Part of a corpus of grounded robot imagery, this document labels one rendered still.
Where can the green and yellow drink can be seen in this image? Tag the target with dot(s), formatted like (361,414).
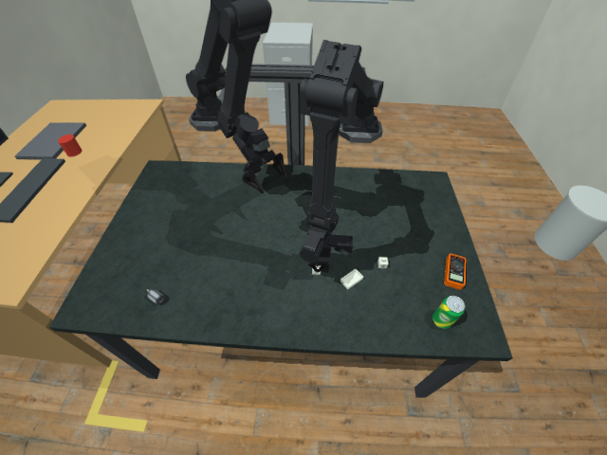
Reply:
(448,312)

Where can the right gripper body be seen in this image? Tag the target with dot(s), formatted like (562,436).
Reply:
(259,161)

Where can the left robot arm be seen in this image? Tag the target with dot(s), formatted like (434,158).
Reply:
(333,90)

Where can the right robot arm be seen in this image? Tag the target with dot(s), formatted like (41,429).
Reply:
(238,23)

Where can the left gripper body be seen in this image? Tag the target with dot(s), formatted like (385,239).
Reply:
(321,260)

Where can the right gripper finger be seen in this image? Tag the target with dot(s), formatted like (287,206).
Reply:
(251,179)
(276,165)

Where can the orange multimeter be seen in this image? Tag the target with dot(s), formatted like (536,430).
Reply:
(455,273)

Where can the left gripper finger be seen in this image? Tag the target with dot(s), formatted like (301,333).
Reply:
(321,267)

